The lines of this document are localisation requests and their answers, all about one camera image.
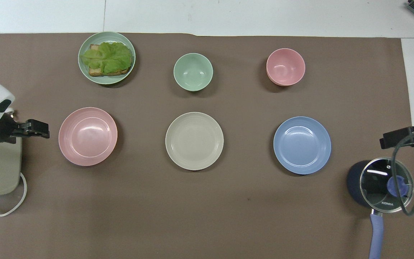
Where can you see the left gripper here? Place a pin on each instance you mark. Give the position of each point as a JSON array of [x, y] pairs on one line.
[[3, 130]]

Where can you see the pink plate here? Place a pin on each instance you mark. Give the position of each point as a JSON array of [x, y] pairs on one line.
[[87, 136]]

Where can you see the green plate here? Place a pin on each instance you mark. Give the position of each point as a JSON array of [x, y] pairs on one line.
[[84, 72]]

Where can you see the toast slice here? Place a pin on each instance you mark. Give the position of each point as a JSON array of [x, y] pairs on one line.
[[97, 72]]

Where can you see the green lettuce leaf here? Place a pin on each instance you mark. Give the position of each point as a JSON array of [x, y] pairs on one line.
[[108, 57]]

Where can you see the beige plate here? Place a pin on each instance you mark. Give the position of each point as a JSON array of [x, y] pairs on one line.
[[194, 141]]

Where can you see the green bowl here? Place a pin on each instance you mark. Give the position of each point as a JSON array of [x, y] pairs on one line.
[[193, 72]]

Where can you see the pink bowl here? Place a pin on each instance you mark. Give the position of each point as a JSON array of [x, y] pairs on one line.
[[285, 67]]

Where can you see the blue plate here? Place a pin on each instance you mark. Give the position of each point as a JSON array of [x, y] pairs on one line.
[[302, 145]]

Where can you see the dark blue pot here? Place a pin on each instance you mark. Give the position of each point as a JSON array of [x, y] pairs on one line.
[[353, 181]]

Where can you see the glass pot lid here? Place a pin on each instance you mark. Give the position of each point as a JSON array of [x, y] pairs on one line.
[[376, 187]]

